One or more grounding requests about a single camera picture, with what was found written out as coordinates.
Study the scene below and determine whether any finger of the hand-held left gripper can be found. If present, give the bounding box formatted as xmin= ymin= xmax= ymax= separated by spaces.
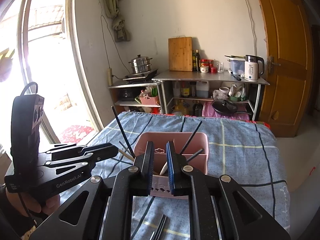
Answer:
xmin=37 ymin=156 xmax=100 ymax=175
xmin=46 ymin=142 xmax=119 ymax=162

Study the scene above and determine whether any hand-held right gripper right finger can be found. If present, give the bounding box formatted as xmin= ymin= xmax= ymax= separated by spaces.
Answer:
xmin=166 ymin=141 xmax=292 ymax=240

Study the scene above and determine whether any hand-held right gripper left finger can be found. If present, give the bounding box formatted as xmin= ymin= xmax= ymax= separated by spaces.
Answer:
xmin=29 ymin=141 xmax=155 ymax=240

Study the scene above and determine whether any pink utensil basket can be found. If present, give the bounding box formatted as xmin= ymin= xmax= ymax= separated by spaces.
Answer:
xmin=134 ymin=132 xmax=209 ymax=200

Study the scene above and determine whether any black chopstick with silver band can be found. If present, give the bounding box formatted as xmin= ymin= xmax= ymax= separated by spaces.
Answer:
xmin=155 ymin=214 xmax=168 ymax=240

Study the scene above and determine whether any person's left forearm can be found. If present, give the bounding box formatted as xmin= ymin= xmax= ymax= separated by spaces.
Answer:
xmin=0 ymin=187 xmax=38 ymax=240

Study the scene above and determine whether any person's left hand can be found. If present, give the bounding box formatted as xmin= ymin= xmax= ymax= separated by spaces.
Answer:
xmin=6 ymin=192 xmax=61 ymax=217

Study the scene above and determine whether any red patterned rug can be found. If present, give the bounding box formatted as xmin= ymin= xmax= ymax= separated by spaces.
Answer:
xmin=60 ymin=124 xmax=94 ymax=144

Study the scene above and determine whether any black rice cooker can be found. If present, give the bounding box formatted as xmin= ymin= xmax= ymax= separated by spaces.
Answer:
xmin=118 ymin=88 xmax=137 ymax=102

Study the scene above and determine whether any yellow oil bottle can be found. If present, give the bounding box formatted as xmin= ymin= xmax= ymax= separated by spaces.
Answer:
xmin=172 ymin=99 xmax=191 ymax=117

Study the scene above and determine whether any pink woven basket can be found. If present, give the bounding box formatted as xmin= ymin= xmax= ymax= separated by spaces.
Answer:
xmin=139 ymin=95 xmax=160 ymax=106

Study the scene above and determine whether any low metal stand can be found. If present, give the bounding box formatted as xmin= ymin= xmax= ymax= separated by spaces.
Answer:
xmin=107 ymin=80 xmax=163 ymax=113

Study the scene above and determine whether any dark glass bottle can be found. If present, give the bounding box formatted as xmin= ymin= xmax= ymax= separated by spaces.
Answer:
xmin=194 ymin=101 xmax=204 ymax=117

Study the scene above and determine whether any pink plastic basin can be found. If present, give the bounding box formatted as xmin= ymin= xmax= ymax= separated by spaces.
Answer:
xmin=202 ymin=102 xmax=252 ymax=121

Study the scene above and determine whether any sliding glass door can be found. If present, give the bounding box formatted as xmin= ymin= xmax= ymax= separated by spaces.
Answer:
xmin=0 ymin=0 xmax=103 ymax=156

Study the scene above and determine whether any colourful floral cloth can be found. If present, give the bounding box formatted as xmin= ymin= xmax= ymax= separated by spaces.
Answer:
xmin=150 ymin=113 xmax=272 ymax=127

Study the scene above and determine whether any blue checked tablecloth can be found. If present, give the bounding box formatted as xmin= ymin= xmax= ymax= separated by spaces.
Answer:
xmin=86 ymin=112 xmax=290 ymax=240

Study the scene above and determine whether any soy sauce bottle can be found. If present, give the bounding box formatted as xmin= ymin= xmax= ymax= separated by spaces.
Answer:
xmin=180 ymin=81 xmax=191 ymax=98

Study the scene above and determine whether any black induction cooker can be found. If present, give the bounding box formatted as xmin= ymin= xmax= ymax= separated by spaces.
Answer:
xmin=122 ymin=68 xmax=160 ymax=81

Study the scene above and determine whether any black frying pan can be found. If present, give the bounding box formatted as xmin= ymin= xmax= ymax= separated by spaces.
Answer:
xmin=211 ymin=99 xmax=253 ymax=117

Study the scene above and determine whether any white jerry can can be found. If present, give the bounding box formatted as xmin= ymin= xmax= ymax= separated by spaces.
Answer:
xmin=196 ymin=80 xmax=210 ymax=99

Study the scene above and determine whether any steel steamer pot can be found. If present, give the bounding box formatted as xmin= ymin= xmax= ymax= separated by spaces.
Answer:
xmin=129 ymin=54 xmax=153 ymax=74

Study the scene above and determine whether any steel kitchen table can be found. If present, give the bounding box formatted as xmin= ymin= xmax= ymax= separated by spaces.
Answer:
xmin=151 ymin=70 xmax=271 ymax=122

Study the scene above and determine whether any wooden cutting board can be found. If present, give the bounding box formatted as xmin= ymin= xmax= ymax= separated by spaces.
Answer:
xmin=168 ymin=37 xmax=193 ymax=72

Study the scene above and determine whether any water filter pitcher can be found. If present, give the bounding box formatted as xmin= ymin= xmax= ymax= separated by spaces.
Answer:
xmin=226 ymin=55 xmax=247 ymax=77

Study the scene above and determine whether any white electric kettle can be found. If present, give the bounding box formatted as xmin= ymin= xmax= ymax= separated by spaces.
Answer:
xmin=244 ymin=54 xmax=265 ymax=82

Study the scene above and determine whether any tied beige curtain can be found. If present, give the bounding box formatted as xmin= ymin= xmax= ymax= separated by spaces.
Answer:
xmin=103 ymin=0 xmax=132 ymax=43

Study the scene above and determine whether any wooden door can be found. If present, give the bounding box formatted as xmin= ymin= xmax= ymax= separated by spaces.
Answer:
xmin=251 ymin=0 xmax=315 ymax=138

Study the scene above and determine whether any black handled knife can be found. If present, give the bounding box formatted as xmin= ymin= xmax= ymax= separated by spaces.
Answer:
xmin=228 ymin=70 xmax=242 ymax=81

